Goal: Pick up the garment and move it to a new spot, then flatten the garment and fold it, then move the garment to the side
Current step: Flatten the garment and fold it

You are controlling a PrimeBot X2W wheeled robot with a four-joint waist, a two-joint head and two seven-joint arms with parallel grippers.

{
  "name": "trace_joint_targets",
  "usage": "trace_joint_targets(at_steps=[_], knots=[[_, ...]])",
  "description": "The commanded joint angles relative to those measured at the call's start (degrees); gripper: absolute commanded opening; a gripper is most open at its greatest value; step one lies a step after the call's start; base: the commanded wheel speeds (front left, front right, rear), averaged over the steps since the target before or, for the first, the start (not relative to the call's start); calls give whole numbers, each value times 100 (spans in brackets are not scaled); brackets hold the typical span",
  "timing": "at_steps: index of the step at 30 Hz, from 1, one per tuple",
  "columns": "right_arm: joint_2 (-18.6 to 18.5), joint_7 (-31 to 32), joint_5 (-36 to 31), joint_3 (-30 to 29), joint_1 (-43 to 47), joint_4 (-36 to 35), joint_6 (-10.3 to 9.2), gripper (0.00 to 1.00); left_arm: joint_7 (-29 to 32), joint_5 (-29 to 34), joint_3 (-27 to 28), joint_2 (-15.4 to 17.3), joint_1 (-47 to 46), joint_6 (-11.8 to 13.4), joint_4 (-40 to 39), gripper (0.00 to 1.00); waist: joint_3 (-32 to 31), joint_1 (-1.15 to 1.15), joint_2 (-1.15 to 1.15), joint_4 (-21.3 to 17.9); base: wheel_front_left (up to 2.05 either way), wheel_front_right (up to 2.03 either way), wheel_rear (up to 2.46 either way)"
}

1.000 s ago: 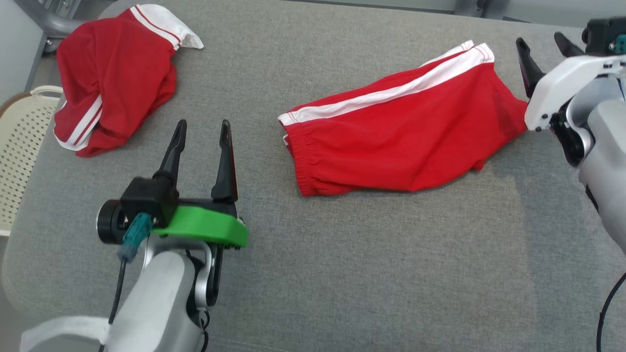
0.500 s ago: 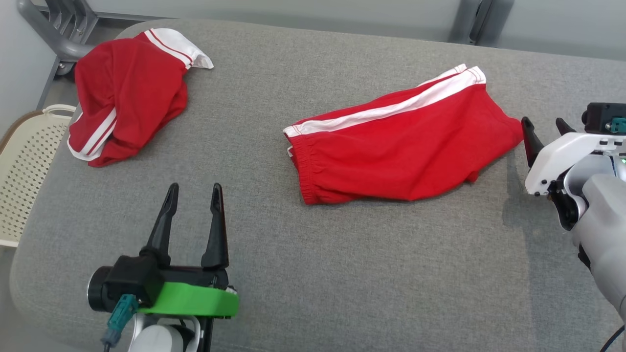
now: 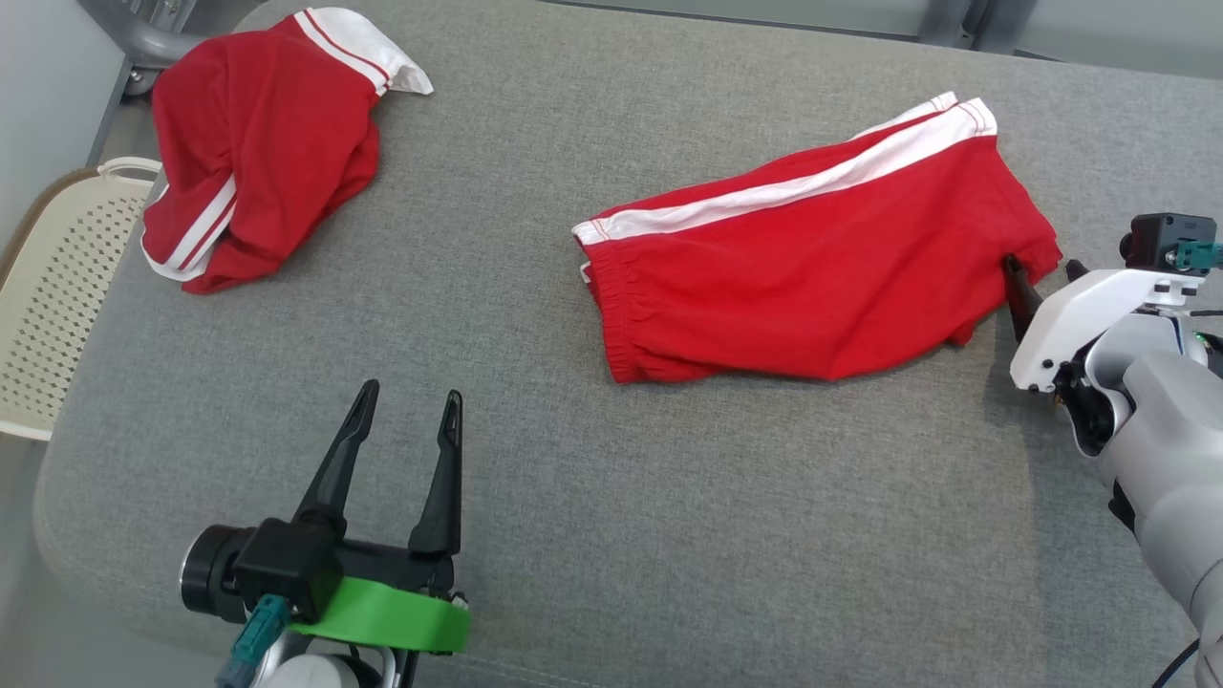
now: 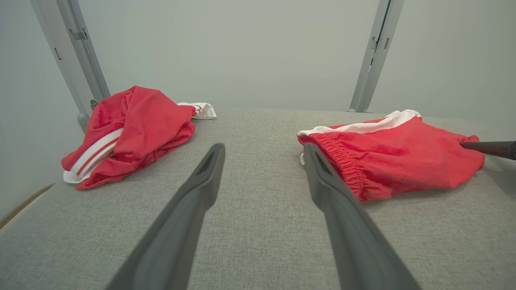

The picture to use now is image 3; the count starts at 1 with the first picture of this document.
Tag red basketball jersey white sleeves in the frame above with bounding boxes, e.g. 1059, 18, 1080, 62
141, 8, 434, 295

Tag red shorts with white stripe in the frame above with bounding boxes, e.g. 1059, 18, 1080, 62
571, 91, 1063, 385

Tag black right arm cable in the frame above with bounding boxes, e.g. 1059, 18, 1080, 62
1151, 638, 1203, 688

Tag grey partition post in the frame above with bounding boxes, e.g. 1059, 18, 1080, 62
917, 0, 1028, 56

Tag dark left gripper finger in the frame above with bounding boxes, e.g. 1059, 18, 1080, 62
291, 379, 381, 536
409, 390, 465, 559

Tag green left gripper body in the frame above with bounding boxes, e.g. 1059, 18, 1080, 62
287, 540, 472, 656

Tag grey metal stand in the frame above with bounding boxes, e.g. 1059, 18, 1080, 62
76, 0, 206, 97

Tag cream plastic laundry basket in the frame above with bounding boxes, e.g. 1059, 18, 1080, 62
0, 158, 163, 442

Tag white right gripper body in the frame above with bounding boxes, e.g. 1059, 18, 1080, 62
1010, 269, 1208, 394

